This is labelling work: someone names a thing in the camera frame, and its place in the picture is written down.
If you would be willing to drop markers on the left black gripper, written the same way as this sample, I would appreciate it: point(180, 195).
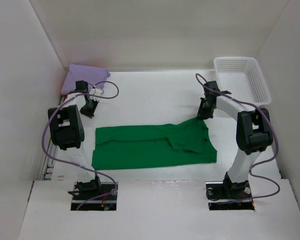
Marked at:
point(90, 114)

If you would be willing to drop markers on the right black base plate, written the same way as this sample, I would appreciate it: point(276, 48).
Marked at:
point(224, 198)

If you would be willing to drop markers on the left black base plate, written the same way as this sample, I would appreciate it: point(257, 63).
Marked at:
point(87, 197)

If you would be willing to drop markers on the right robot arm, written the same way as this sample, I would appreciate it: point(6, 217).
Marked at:
point(253, 136)

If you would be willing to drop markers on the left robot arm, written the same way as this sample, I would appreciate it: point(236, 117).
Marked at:
point(66, 127)

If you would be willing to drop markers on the aluminium rail left edge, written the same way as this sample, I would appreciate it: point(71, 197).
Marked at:
point(49, 150)

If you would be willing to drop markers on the green t-shirt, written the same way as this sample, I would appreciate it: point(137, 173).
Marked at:
point(153, 146)

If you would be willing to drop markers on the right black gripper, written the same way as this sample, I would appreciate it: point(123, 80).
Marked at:
point(201, 114)

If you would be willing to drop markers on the white plastic bin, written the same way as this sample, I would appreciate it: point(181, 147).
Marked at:
point(243, 77)

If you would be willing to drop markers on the lavender t-shirt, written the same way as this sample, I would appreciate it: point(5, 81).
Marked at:
point(90, 74)

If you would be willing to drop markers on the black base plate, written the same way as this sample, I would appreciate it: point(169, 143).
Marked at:
point(87, 197)
point(224, 198)

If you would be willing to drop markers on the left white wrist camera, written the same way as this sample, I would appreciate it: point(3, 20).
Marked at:
point(97, 91)

